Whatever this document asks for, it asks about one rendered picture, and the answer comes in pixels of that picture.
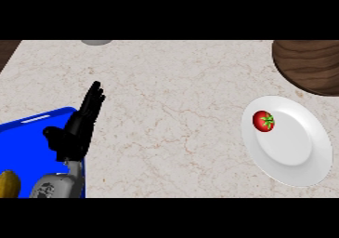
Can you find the red tomato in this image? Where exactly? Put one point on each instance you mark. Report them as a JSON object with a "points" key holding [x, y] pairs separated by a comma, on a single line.
{"points": [[263, 121]]}

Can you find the brown wooden bowl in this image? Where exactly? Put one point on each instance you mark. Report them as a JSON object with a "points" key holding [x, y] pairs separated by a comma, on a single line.
{"points": [[313, 65]]}

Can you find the white plate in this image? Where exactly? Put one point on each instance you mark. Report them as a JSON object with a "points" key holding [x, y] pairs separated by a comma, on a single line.
{"points": [[291, 145]]}

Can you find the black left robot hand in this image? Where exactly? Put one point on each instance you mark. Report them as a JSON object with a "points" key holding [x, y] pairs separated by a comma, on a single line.
{"points": [[79, 124]]}

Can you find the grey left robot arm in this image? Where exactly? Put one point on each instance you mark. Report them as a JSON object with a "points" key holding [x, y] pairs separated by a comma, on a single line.
{"points": [[56, 186]]}

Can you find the blue cutting board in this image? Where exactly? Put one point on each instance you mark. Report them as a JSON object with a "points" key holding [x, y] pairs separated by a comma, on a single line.
{"points": [[26, 145]]}

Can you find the yellow banana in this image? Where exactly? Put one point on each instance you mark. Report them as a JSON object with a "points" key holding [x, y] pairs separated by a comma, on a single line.
{"points": [[6, 186]]}

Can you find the grey round object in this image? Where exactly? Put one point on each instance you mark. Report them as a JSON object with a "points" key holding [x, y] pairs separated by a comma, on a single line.
{"points": [[96, 42]]}

